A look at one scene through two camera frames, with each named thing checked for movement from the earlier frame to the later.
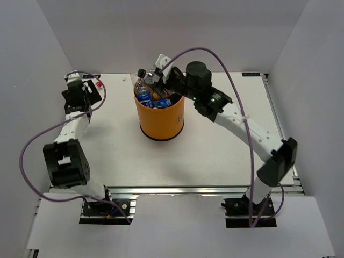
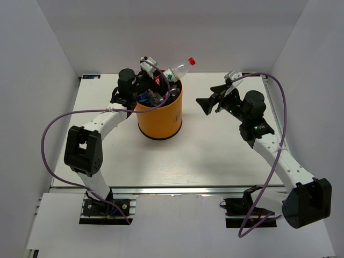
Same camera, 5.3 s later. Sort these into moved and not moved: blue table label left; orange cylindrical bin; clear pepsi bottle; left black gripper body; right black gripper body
Moved: left black gripper body; clear pepsi bottle; right black gripper body
Not moved: orange cylindrical bin; blue table label left
